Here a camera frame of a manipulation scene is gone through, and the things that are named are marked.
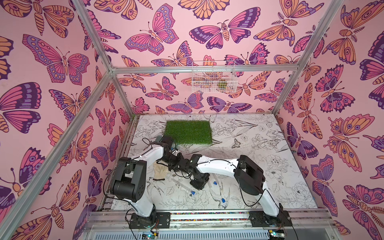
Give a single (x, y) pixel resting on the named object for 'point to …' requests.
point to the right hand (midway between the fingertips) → (201, 184)
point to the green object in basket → (222, 84)
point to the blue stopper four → (215, 183)
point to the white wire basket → (214, 77)
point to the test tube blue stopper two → (217, 195)
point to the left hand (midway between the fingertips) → (188, 166)
